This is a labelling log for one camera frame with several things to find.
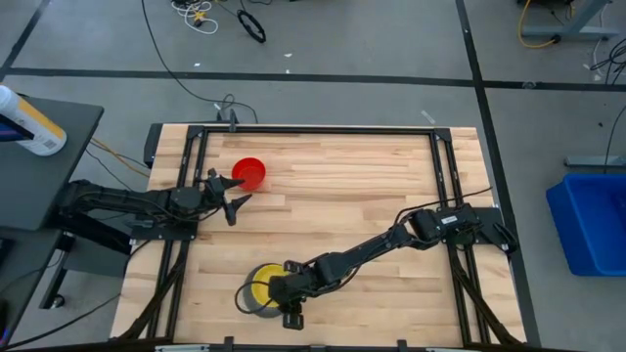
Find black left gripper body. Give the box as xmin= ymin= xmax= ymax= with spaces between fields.
xmin=200 ymin=167 xmax=237 ymax=227

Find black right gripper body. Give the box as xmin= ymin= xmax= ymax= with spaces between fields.
xmin=282 ymin=261 xmax=318 ymax=331

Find yellow plastic bowl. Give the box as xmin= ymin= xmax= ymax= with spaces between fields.
xmin=251 ymin=262 xmax=291 ymax=310

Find red plastic bowl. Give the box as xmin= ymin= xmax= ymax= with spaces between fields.
xmin=231 ymin=156 xmax=268 ymax=192

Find large grey plastic bowl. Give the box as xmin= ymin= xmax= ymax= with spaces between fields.
xmin=242 ymin=266 xmax=295 ymax=320

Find black box on table edge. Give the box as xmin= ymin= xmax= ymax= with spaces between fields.
xmin=143 ymin=122 xmax=163 ymax=168

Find black side table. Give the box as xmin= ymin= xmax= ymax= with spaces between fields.
xmin=0 ymin=95 xmax=106 ymax=232

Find white and yellow canister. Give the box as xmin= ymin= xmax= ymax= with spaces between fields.
xmin=0 ymin=84 xmax=68 ymax=157

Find blue plastic bin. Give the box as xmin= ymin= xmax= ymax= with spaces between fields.
xmin=545 ymin=173 xmax=626 ymax=278

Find grey metal floor bar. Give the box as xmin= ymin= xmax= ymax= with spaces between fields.
xmin=563 ymin=154 xmax=626 ymax=170

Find grey metal stand base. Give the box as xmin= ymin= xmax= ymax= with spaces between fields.
xmin=519 ymin=0 xmax=623 ymax=42

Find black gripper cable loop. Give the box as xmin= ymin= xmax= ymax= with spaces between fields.
xmin=234 ymin=280 xmax=276 ymax=315

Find black camera post clamp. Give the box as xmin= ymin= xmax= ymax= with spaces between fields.
xmin=216 ymin=107 xmax=242 ymax=134

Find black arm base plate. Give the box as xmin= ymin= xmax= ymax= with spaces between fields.
xmin=442 ymin=205 xmax=519 ymax=255
xmin=128 ymin=219 xmax=198 ymax=242

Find black aluminium table frame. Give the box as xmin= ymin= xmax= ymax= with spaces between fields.
xmin=116 ymin=124 xmax=527 ymax=352

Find thin yellow wires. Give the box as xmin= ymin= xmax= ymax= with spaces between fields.
xmin=86 ymin=136 xmax=152 ymax=180

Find long black floor cable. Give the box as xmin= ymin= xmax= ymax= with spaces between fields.
xmin=140 ymin=0 xmax=259 ymax=124

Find black coiled ring cable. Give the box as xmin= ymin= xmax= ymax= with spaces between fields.
xmin=236 ymin=9 xmax=268 ymax=44

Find white coiled cable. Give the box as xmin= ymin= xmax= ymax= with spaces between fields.
xmin=170 ymin=0 xmax=220 ymax=36

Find yellow floor cable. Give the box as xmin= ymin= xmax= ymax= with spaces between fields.
xmin=516 ymin=0 xmax=559 ymax=50

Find thin black floor cable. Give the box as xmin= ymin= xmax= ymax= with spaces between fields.
xmin=603 ymin=104 xmax=626 ymax=166

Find black cable bundle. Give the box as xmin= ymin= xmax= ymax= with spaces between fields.
xmin=589 ymin=37 xmax=626 ymax=87

